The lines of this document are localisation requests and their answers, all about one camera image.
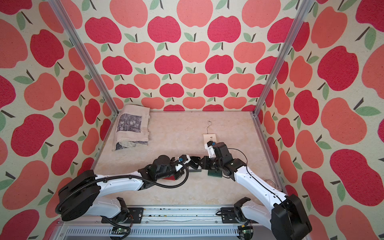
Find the green jewelry box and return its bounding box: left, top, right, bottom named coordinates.
left=208, top=170, right=223, bottom=178

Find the black foam jewelry insert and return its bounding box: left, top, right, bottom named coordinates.
left=189, top=156, right=201, bottom=170

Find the cream lift-off box lid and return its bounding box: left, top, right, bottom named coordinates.
left=203, top=134, right=217, bottom=144

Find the red jewelry box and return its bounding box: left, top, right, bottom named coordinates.
left=164, top=176, right=176, bottom=181

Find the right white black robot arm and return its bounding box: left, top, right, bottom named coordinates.
left=200, top=141, right=313, bottom=240

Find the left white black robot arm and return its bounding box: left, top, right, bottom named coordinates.
left=55, top=155, right=191, bottom=224

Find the orange soda can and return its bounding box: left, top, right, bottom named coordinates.
left=265, top=179, right=277, bottom=188

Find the folded beige patterned cloth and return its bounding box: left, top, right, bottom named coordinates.
left=112, top=105, right=151, bottom=151

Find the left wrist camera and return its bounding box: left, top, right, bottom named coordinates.
left=176, top=155, right=191, bottom=165

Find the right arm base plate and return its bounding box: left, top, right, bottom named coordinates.
left=216, top=207, right=257, bottom=225

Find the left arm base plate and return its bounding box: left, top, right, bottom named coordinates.
left=110, top=208, right=144, bottom=224

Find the right aluminium frame post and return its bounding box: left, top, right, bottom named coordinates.
left=253, top=0, right=315, bottom=117

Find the aluminium frame post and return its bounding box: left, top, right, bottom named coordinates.
left=48, top=1, right=119, bottom=117
left=253, top=0, right=315, bottom=117

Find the left aluminium frame post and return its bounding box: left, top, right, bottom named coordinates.
left=48, top=1, right=119, bottom=117

